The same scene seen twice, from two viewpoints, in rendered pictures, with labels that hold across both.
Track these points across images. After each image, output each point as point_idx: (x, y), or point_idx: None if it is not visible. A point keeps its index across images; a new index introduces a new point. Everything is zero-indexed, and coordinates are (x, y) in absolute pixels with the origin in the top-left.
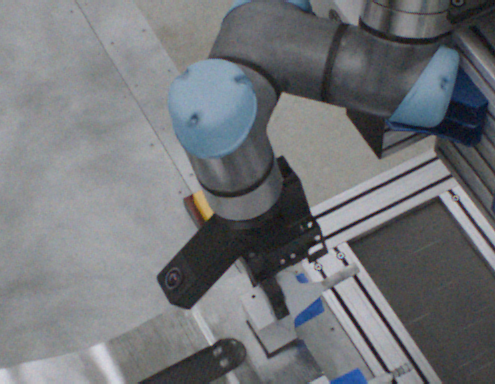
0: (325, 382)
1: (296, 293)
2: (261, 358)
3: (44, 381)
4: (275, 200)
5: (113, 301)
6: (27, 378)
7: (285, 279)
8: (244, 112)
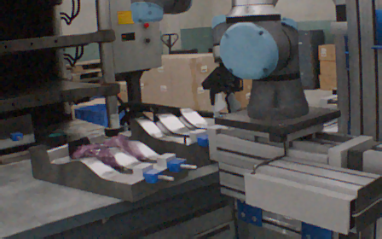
0: (205, 131)
1: (219, 102)
2: None
3: (193, 115)
4: (219, 55)
5: None
6: (192, 113)
7: (219, 94)
8: (218, 18)
